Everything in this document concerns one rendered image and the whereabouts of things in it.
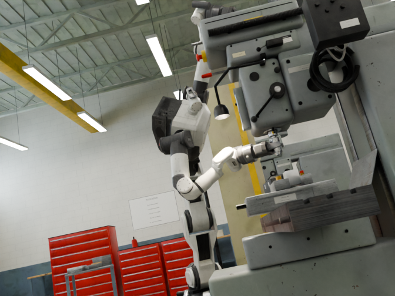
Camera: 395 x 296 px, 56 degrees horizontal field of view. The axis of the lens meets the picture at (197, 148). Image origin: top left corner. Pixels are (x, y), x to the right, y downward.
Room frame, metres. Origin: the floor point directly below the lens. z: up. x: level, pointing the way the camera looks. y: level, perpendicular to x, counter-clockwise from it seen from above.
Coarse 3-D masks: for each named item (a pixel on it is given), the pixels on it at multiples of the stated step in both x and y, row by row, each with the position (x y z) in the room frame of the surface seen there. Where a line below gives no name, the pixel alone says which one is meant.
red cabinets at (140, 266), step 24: (48, 240) 6.36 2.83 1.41; (72, 240) 6.36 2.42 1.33; (96, 240) 6.36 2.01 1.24; (168, 240) 6.27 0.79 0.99; (72, 264) 6.36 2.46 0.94; (120, 264) 6.39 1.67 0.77; (144, 264) 6.34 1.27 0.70; (168, 264) 6.28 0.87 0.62; (72, 288) 6.36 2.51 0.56; (96, 288) 6.37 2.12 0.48; (120, 288) 6.62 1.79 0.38; (144, 288) 6.36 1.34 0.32; (168, 288) 6.48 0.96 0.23
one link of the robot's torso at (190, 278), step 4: (216, 264) 2.38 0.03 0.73; (188, 268) 2.41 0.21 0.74; (220, 268) 2.35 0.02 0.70; (188, 272) 2.37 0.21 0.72; (192, 272) 2.31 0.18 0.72; (188, 276) 2.38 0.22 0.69; (192, 276) 2.30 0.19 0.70; (188, 280) 2.41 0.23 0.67; (192, 280) 2.31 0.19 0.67; (192, 284) 2.33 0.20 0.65
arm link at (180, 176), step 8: (176, 160) 1.78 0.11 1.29; (184, 160) 1.78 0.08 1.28; (176, 168) 1.77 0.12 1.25; (184, 168) 1.77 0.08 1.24; (176, 176) 1.75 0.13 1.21; (184, 176) 1.74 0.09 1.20; (176, 184) 1.74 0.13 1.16; (184, 184) 1.72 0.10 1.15; (192, 184) 1.71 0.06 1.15; (184, 192) 1.71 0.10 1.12
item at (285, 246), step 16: (336, 224) 1.49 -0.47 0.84; (352, 224) 1.48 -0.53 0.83; (368, 224) 1.48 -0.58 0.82; (256, 240) 1.51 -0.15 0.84; (272, 240) 1.50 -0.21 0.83; (288, 240) 1.50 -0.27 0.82; (304, 240) 1.50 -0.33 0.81; (320, 240) 1.49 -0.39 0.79; (336, 240) 1.49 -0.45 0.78; (352, 240) 1.49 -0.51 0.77; (368, 240) 1.48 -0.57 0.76; (256, 256) 1.51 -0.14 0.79; (272, 256) 1.50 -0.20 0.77; (288, 256) 1.50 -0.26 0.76; (304, 256) 1.50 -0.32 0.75
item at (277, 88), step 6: (276, 84) 1.53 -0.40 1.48; (282, 84) 1.53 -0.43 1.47; (270, 90) 1.53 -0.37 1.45; (276, 90) 1.53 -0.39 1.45; (282, 90) 1.53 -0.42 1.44; (270, 96) 1.53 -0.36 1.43; (276, 96) 1.54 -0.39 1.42; (282, 96) 1.56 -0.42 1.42; (264, 108) 1.54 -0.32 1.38; (258, 114) 1.54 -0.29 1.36; (252, 120) 1.54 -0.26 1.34
